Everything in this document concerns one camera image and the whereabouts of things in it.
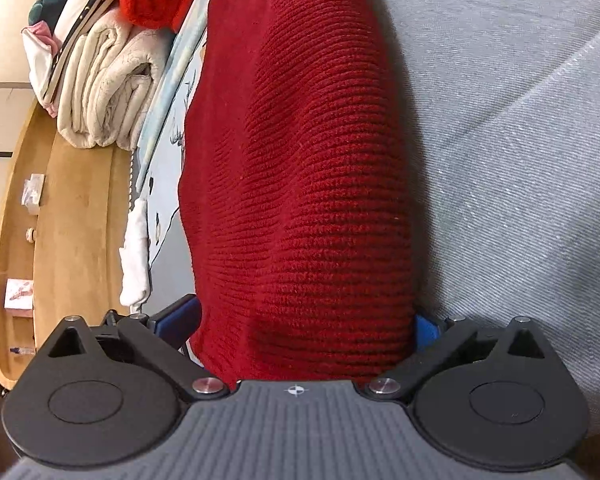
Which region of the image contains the tissue pack on headboard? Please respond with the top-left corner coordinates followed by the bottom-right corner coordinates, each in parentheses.
top-left (21, 174), bottom-right (45, 216)

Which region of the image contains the grey printed bed sheet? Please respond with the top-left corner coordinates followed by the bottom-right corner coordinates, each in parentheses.
top-left (127, 0), bottom-right (600, 441)

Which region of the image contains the cream folded blanket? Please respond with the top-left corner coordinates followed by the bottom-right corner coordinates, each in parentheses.
top-left (57, 8), bottom-right (173, 152)

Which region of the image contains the small white cloth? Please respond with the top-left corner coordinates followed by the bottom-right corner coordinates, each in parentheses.
top-left (119, 198), bottom-right (150, 312)

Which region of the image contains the stack of folded clothes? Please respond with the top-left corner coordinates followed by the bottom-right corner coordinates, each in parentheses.
top-left (21, 0), bottom-right (114, 117)

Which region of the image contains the small pink white box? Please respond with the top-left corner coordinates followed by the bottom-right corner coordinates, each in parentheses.
top-left (4, 278), bottom-right (34, 318)

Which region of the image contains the dark red knit sweater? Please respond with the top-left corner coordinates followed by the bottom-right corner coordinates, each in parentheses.
top-left (178, 0), bottom-right (415, 385)

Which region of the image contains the wooden bed frame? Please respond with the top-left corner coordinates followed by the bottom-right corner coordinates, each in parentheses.
top-left (0, 105), bottom-right (131, 389)

